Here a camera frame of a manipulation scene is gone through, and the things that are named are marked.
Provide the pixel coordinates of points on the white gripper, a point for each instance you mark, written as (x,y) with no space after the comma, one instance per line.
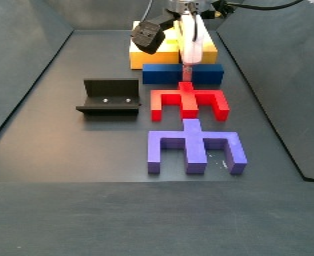
(191,43)

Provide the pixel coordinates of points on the dark blue long block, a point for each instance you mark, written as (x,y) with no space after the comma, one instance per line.
(206,74)

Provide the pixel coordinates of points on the yellow board with slots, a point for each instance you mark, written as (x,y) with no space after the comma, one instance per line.
(168,52)

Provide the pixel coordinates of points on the red branched block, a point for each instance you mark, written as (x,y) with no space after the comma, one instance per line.
(188,99)

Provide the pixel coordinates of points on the purple branched block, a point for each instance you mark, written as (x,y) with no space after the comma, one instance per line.
(197,142)

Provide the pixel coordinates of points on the black angled bracket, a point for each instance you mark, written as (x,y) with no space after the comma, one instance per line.
(111,96)

